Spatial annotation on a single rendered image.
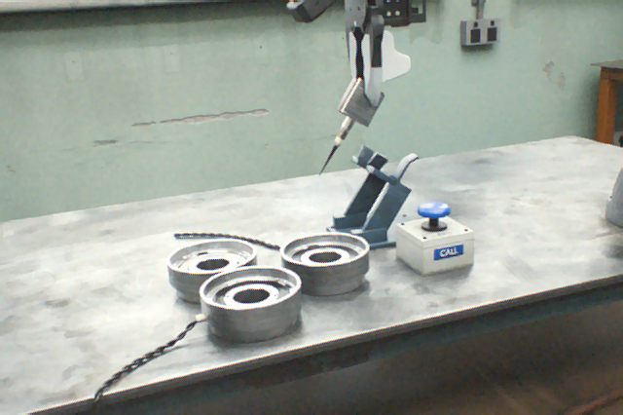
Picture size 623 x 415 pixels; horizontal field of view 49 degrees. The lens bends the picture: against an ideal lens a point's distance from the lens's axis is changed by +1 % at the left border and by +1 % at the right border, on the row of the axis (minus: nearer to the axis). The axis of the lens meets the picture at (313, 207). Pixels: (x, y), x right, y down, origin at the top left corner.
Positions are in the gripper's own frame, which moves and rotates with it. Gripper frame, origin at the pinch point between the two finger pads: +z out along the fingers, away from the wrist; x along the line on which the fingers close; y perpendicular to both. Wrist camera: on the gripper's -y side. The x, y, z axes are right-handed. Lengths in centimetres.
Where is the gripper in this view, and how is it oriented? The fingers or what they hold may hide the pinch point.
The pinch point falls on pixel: (364, 94)
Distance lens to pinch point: 89.1
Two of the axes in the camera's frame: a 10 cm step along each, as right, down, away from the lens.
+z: 0.6, 9.5, 3.1
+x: -3.0, -2.8, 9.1
